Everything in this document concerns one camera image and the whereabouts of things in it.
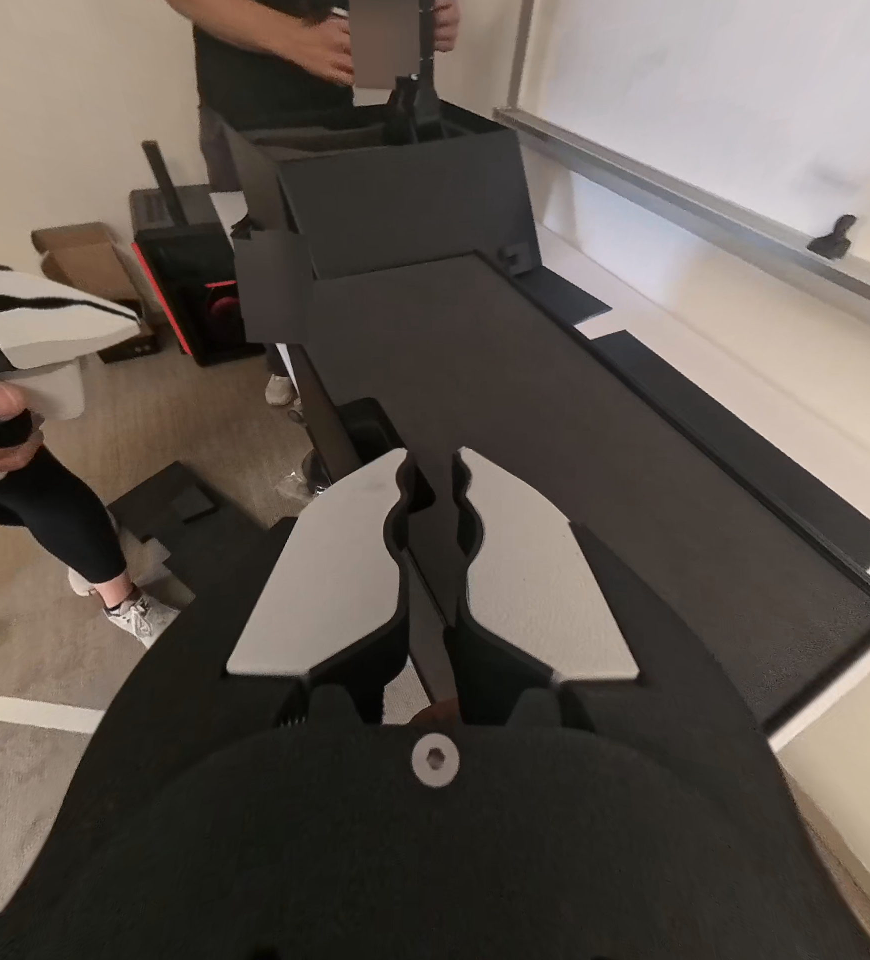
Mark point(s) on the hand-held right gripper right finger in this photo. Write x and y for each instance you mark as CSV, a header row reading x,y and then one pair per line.
x,y
547,592

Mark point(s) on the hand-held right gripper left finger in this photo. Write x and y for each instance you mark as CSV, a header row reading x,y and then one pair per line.
x,y
330,592

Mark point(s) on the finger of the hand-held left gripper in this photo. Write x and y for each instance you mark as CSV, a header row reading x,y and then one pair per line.
x,y
15,285
52,334

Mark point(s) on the person's left hand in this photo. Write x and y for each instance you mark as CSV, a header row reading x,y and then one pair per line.
x,y
0,401

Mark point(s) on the open small cardboard box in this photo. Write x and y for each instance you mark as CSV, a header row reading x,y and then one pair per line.
x,y
82,262

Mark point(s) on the clear plastic bag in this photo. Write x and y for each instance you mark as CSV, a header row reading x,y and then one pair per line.
x,y
300,476

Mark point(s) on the black red computer tower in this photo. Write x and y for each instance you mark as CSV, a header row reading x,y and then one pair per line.
x,y
180,285

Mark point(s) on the black foam slab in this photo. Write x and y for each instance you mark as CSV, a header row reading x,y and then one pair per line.
x,y
165,499

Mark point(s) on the black foam tray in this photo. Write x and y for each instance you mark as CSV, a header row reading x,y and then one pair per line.
x,y
375,435

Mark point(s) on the black stand bar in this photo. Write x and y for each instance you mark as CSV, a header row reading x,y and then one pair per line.
x,y
166,180

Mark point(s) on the black folded tripod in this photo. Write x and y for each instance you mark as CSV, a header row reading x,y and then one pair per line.
x,y
412,112

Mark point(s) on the black whiteboard clip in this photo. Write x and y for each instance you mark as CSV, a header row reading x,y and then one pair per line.
x,y
831,240

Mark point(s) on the whiteboard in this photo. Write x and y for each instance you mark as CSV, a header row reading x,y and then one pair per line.
x,y
705,90

